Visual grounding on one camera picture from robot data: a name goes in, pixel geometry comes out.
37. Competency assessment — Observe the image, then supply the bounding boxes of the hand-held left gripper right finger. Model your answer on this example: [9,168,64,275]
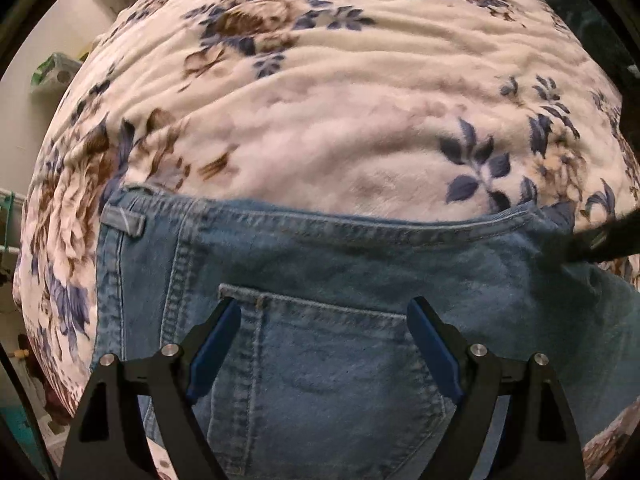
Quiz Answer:
[406,297,586,480]

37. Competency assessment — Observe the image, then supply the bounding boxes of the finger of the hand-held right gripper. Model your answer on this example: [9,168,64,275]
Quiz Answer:
[542,201,640,268]

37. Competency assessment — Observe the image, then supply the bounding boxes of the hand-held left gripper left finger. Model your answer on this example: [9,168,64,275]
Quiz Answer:
[59,297,243,480]

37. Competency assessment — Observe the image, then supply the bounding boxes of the blue denim pants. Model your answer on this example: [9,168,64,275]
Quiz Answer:
[91,186,640,480]

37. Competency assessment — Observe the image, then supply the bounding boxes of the dark green cloth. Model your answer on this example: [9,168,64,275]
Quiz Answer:
[505,0,638,73]

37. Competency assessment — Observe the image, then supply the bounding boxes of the floral printed blanket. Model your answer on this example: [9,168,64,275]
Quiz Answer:
[12,0,640,466]

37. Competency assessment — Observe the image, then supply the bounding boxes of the green white package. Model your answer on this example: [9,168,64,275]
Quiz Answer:
[31,53,84,92]

